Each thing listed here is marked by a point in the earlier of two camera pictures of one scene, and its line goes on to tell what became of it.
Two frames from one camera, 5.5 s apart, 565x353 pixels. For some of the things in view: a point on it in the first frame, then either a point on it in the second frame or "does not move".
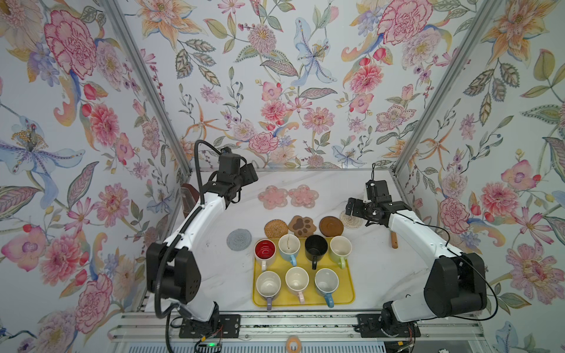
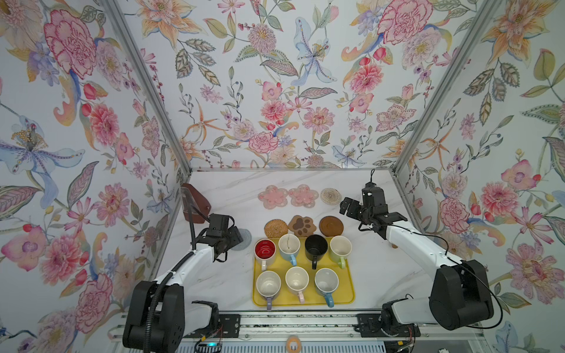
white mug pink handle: (296, 279) does not move
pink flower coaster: (303, 195) does not move
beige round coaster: (351, 221) -> (330, 195)
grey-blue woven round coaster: (239, 239) does not move
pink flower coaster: (274, 197) does not move
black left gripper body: (244, 177) -> (231, 239)
